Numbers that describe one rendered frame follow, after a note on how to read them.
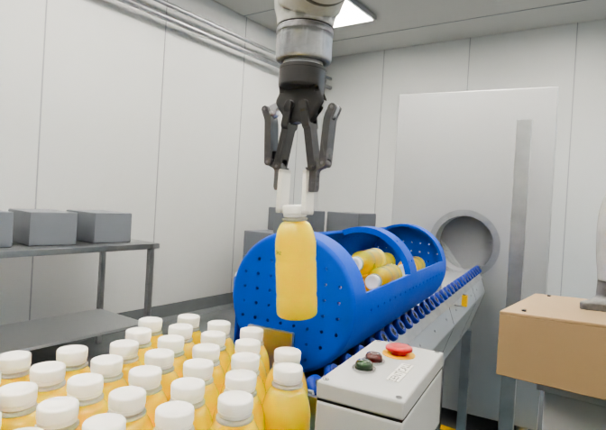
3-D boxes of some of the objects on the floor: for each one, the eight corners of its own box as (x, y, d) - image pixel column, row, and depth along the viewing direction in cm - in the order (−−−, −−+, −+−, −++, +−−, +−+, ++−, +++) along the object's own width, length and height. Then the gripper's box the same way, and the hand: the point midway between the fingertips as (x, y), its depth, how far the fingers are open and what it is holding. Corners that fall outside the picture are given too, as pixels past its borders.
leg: (466, 440, 271) (473, 329, 270) (464, 443, 266) (472, 331, 265) (455, 436, 273) (463, 327, 273) (454, 441, 268) (461, 329, 268)
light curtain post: (509, 507, 211) (532, 121, 210) (507, 515, 206) (532, 118, 204) (493, 503, 214) (517, 121, 212) (492, 510, 208) (516, 119, 207)
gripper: (361, 68, 76) (352, 217, 76) (270, 75, 84) (262, 210, 84) (342, 53, 69) (332, 217, 70) (246, 62, 77) (237, 210, 77)
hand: (295, 192), depth 77 cm, fingers closed on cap, 4 cm apart
